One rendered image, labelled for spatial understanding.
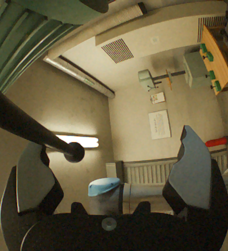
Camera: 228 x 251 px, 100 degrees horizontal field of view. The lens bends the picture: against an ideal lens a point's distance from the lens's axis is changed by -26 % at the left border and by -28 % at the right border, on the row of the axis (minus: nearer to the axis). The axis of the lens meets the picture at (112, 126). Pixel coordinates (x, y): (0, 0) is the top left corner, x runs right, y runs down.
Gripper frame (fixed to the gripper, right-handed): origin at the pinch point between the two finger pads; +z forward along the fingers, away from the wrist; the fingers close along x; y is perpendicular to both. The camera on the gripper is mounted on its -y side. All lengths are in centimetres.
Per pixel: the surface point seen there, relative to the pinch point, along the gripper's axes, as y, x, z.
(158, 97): 98, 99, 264
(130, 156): 220, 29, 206
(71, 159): 7.3, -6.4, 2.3
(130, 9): -54, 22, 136
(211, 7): -74, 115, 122
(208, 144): 149, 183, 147
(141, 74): 32, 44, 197
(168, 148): 184, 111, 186
